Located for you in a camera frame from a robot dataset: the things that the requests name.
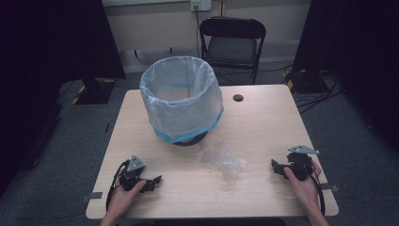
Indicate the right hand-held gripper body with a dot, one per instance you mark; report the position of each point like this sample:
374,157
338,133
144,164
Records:
300,164

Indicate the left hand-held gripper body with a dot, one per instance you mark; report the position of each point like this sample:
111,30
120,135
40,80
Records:
132,174

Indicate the clear plastic wrap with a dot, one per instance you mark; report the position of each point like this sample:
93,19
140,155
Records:
223,158

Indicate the black trash can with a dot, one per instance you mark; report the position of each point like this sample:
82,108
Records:
190,140

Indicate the person's right hand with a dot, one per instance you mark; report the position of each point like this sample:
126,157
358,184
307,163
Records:
303,188

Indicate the person's left hand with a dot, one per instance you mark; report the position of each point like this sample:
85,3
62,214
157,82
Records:
123,197

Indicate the grey tape strip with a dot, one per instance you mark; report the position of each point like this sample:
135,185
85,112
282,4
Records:
92,196
330,187

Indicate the black stand base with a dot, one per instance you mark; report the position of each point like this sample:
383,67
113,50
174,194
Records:
305,81
94,91

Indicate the black curtain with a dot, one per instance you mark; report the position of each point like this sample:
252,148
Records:
354,56
56,62

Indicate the black folding chair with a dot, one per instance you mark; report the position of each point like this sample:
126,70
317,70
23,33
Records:
232,45

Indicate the white wall power outlet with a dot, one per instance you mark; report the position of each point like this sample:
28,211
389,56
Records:
200,5

